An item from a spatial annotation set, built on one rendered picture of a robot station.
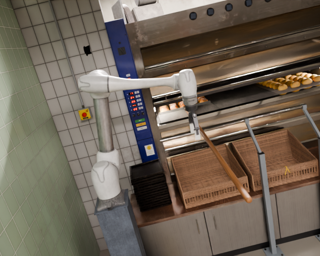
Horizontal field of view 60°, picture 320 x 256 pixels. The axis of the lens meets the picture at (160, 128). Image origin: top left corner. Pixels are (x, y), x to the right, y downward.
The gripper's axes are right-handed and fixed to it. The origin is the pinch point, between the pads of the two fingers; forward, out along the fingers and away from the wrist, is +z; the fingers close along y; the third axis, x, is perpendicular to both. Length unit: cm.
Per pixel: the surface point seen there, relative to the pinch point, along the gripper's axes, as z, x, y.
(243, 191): 11, 7, 58
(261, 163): 41, 50, -20
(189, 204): 70, -7, -32
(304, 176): 65, 89, -29
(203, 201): 69, 4, -32
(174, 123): 13, -3, -81
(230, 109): 11, 51, -80
